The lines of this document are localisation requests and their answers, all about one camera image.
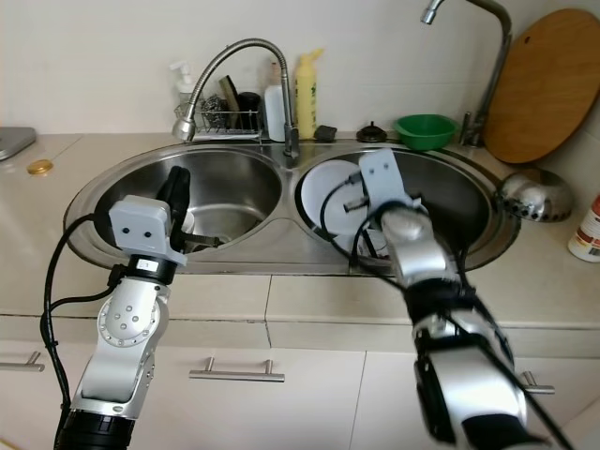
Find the tall curved steel faucet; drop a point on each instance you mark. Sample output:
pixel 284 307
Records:
pixel 473 131

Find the red white bottle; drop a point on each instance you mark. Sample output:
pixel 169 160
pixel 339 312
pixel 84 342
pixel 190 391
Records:
pixel 586 234

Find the yellow dish soap bottle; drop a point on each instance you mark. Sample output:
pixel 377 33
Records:
pixel 309 103

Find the clear pump dispenser bottle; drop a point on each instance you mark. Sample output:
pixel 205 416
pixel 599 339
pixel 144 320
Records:
pixel 184 89

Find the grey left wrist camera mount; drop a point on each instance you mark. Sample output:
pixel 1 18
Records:
pixel 141 223

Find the stainless steel double sink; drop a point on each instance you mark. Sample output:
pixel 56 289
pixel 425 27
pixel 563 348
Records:
pixel 225 183

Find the white plastic bottle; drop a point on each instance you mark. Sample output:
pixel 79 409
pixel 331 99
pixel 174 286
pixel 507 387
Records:
pixel 274 112

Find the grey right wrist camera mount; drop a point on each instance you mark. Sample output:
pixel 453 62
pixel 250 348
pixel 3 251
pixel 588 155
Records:
pixel 384 178

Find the small black block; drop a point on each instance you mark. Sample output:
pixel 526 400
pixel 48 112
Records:
pixel 325 133

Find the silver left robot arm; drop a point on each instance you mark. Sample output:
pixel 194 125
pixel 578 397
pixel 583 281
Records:
pixel 129 323

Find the thin white plate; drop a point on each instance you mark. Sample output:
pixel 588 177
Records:
pixel 323 197

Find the gold jar lid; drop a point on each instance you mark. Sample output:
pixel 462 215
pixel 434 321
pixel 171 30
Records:
pixel 39 167

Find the dark scrubbing sponge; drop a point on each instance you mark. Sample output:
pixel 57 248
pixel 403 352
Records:
pixel 229 98

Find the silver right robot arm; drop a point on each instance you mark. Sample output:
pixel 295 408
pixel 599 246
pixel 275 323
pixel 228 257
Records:
pixel 412 244

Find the black sink stopper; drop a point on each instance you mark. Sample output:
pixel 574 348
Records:
pixel 371 136

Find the flexible gooseneck steel faucet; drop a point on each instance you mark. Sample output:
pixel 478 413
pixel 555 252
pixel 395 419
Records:
pixel 193 127

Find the white plate dark print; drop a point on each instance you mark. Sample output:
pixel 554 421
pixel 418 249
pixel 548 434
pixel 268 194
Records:
pixel 375 246

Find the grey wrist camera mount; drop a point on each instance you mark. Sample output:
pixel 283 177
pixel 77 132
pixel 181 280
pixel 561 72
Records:
pixel 384 178
pixel 141 223

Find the black cup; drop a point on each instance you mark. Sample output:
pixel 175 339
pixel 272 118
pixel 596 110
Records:
pixel 249 103

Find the grey flat appliance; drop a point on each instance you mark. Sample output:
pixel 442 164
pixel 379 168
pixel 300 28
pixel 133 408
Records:
pixel 14 142

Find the round wooden cutting board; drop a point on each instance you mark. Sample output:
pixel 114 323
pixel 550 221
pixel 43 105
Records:
pixel 544 89

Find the green plastic bowl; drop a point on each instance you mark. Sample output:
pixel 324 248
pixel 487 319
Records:
pixel 425 134

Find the white cabinet door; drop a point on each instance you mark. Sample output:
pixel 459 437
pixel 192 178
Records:
pixel 272 412
pixel 384 403
pixel 23 412

